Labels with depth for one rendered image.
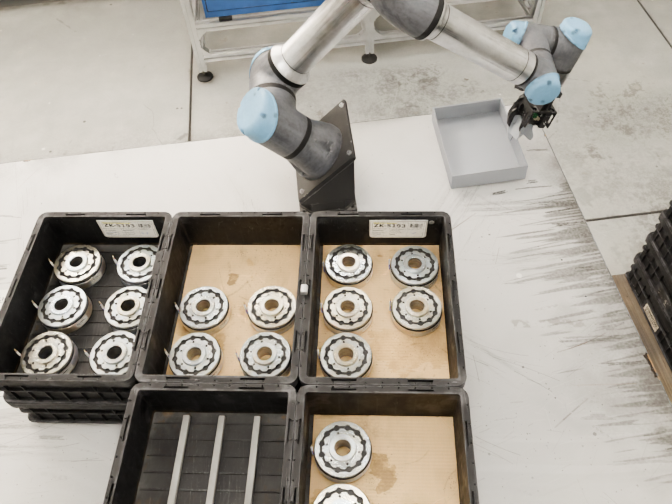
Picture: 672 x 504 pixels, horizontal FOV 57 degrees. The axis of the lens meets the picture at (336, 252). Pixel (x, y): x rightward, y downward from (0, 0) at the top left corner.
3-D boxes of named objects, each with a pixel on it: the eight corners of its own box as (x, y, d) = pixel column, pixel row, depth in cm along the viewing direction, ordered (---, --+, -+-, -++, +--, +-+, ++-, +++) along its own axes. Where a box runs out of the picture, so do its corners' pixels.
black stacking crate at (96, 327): (62, 244, 146) (41, 214, 137) (185, 244, 144) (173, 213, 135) (3, 404, 123) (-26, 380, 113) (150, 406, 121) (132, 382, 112)
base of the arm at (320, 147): (299, 150, 165) (270, 133, 159) (338, 115, 157) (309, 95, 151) (304, 191, 156) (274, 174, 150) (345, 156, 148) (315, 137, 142)
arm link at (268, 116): (275, 166, 151) (230, 140, 143) (277, 125, 158) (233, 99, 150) (308, 141, 144) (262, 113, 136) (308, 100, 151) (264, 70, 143)
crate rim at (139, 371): (176, 218, 137) (173, 211, 135) (311, 218, 135) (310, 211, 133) (136, 387, 113) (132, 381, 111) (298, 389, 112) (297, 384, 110)
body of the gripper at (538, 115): (521, 129, 159) (543, 91, 150) (510, 107, 164) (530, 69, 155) (547, 130, 161) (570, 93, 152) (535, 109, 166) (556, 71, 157)
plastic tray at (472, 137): (431, 120, 181) (432, 107, 177) (499, 110, 181) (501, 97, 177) (451, 188, 165) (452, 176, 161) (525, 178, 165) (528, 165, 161)
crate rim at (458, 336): (311, 218, 135) (310, 211, 133) (449, 218, 134) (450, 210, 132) (298, 389, 112) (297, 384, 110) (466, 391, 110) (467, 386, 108)
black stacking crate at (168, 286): (187, 244, 144) (174, 213, 135) (313, 245, 143) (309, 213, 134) (152, 406, 121) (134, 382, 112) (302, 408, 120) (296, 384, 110)
